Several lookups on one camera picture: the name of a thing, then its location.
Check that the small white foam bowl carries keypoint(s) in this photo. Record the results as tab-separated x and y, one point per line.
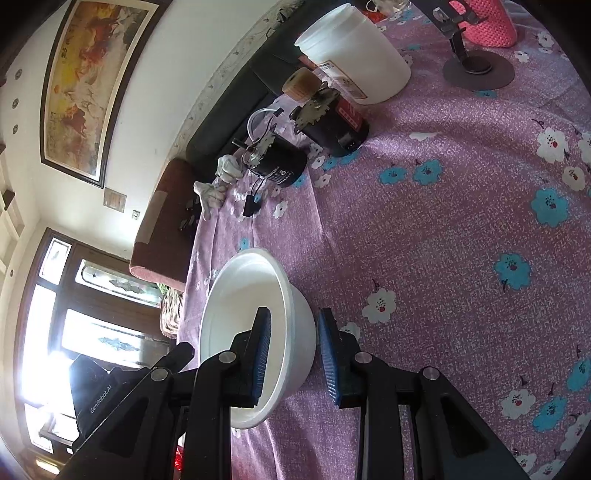
277	295

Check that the wooden glass door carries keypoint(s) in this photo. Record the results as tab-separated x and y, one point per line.
55	300

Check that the purple floral tablecloth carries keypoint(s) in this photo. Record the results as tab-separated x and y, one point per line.
438	207

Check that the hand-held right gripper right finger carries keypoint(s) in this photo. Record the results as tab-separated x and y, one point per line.
329	360

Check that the white work gloves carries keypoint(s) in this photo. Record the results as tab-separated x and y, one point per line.
212	194

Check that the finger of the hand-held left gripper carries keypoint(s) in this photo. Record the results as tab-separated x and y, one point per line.
181	356

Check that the pink knitted bottle sleeve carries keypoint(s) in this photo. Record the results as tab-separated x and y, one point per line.
489	23

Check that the black cylindrical motor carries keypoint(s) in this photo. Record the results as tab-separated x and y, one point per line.
279	164

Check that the white plastic jar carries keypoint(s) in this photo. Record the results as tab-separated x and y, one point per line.
355	50

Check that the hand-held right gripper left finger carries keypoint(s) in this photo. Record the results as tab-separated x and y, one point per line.
261	355

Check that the black phone stand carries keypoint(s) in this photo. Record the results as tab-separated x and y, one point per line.
478	69

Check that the dark sofa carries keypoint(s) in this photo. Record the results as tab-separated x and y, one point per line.
240	92

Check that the framed wall painting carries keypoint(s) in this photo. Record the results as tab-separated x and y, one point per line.
92	83

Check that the small wall plaque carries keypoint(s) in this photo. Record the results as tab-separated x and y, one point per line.
115	199

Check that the red-brown sofa armrest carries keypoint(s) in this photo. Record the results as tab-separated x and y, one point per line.
161	230

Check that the black motor with red label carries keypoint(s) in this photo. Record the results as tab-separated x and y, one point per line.
337	124

